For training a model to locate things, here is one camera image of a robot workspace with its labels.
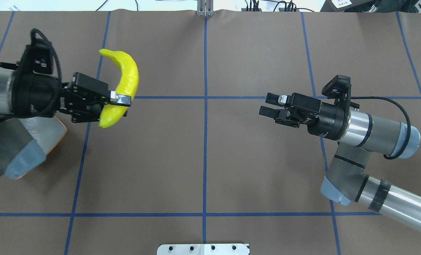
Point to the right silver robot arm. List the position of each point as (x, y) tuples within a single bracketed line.
[(359, 136)]

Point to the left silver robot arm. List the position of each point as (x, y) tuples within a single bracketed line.
[(13, 135)]

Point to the aluminium frame post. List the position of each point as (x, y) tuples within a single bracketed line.
[(205, 8)]

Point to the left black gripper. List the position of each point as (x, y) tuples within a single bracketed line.
[(35, 95)]

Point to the black box white label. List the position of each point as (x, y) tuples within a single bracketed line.
[(349, 6)]

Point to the yellow banana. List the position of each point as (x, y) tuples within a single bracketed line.
[(127, 86)]

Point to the white camera stand column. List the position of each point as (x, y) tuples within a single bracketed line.
[(204, 249)]

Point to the grey square plate orange rim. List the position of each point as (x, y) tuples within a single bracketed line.
[(46, 134)]

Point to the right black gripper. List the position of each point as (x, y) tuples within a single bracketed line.
[(329, 118)]

